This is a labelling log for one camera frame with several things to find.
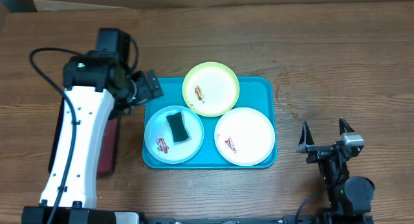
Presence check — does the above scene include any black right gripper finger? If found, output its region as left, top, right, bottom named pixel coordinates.
left=296, top=120, right=314, bottom=153
left=338, top=117, right=354, bottom=133

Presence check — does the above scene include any green and yellow sponge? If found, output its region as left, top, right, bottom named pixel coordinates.
left=166, top=111, right=190, bottom=143

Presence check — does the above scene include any yellow-green plate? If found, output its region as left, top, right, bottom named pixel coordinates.
left=182, top=62, right=240, bottom=117

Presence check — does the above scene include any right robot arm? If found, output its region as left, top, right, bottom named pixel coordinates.
left=294, top=118, right=375, bottom=223

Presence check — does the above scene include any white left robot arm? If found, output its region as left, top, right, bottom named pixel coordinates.
left=21, top=48, right=163, bottom=223

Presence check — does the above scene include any teal plastic serving tray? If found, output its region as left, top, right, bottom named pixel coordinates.
left=142, top=76, right=276, bottom=170

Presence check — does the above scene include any dark red water tray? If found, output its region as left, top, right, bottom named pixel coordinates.
left=48, top=98, right=121, bottom=178

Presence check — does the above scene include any white plate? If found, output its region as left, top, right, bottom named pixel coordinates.
left=213, top=107, right=276, bottom=167

